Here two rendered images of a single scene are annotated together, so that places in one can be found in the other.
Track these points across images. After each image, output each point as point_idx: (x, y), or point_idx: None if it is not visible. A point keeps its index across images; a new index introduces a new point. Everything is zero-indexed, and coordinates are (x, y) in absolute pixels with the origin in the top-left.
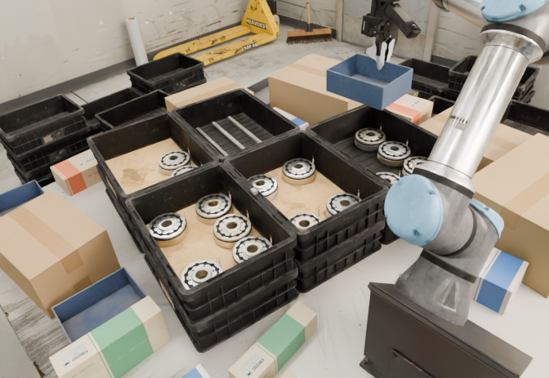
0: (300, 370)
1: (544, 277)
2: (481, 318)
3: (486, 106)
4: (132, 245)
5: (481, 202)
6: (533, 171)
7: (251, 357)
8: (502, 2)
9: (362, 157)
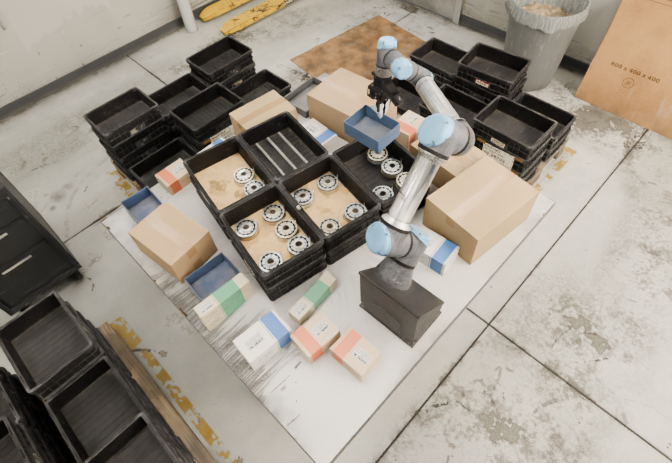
0: (327, 309)
1: (468, 254)
2: (430, 278)
3: (415, 189)
4: (222, 233)
5: (437, 210)
6: (473, 188)
7: (300, 304)
8: (426, 135)
9: (371, 170)
